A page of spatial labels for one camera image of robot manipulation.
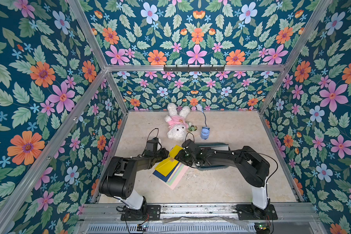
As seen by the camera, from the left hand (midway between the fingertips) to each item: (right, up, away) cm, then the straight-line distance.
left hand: (170, 151), depth 95 cm
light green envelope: (+5, -12, -9) cm, 16 cm away
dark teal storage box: (+29, +4, -4) cm, 30 cm away
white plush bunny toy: (+5, +18, +4) cm, 18 cm away
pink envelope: (+9, -11, -7) cm, 16 cm away
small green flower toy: (+16, +15, +12) cm, 25 cm away
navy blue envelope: (-3, -13, -11) cm, 17 cm away
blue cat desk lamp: (+23, +14, +3) cm, 27 cm away
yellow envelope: (-2, -9, -7) cm, 12 cm away
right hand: (+4, -4, -7) cm, 9 cm away
